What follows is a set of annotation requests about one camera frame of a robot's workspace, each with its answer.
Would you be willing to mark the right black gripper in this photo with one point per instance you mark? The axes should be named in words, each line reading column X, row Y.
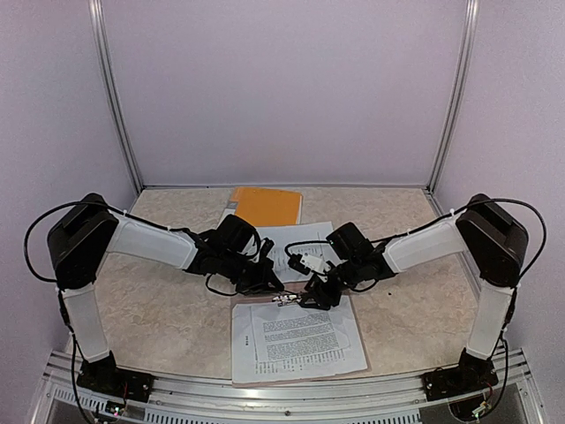
column 321, row 293

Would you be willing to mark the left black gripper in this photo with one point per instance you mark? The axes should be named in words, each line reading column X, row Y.
column 264, row 276

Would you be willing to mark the metal clip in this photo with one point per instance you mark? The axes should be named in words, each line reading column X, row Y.
column 282, row 300

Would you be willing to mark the white printed paper sheets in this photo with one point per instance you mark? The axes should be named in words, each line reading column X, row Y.
column 284, row 235

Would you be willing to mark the remaining white paper stack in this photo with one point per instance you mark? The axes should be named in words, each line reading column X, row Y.
column 296, row 342

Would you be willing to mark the translucent grey plastic sheet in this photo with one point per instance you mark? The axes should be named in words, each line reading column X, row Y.
column 344, row 305

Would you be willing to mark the orange file folder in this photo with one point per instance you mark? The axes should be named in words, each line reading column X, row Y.
column 265, row 207

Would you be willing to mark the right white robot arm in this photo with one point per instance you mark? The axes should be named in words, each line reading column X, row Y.
column 494, row 240

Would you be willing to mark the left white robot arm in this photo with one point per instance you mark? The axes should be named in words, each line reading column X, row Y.
column 92, row 234

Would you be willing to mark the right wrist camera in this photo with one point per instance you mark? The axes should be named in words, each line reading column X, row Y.
column 307, row 263

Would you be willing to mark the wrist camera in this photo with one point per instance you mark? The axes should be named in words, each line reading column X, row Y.
column 307, row 263
column 266, row 246

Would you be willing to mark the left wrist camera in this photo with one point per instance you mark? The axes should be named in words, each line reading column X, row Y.
column 266, row 246

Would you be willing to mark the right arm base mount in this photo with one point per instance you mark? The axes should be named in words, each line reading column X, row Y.
column 453, row 382

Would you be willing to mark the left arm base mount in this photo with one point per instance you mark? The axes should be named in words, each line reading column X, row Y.
column 116, row 382

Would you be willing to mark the front aluminium rail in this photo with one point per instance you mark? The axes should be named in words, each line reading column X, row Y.
column 398, row 398

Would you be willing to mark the left aluminium frame post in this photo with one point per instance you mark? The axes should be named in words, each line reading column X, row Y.
column 101, row 42

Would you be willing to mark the aluminium frame post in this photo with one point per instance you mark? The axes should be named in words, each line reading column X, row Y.
column 101, row 42
column 456, row 96

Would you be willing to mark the right aluminium frame post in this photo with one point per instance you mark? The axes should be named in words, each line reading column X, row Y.
column 456, row 96

